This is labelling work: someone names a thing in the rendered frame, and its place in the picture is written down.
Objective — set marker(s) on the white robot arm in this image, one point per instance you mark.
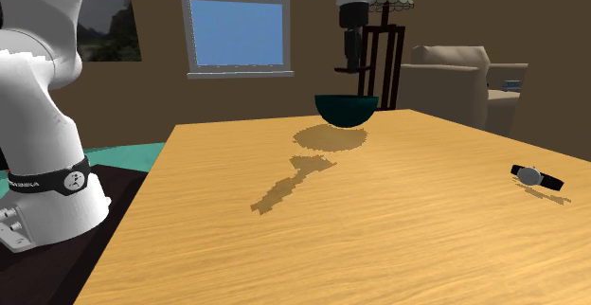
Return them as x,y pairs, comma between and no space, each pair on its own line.
32,110

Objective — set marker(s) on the teal round rug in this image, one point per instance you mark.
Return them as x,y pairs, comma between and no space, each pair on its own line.
124,156

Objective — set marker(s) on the floor lamp with dark stand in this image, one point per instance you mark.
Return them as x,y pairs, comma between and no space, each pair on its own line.
385,41

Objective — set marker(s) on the white framed window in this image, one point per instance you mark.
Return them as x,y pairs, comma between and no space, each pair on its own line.
238,22

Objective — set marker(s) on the dark teal bowl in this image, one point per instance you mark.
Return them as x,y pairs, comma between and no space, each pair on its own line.
346,109

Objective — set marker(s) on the beige armchair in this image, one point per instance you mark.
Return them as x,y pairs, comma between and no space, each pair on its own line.
457,87

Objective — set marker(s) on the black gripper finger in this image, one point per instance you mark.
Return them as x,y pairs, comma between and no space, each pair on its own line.
352,64

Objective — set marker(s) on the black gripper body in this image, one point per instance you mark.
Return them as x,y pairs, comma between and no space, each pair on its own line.
353,17

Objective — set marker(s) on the dark robot stand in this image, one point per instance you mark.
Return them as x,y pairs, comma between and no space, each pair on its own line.
55,267

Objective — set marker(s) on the landscape wall picture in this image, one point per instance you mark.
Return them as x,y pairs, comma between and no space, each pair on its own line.
110,27

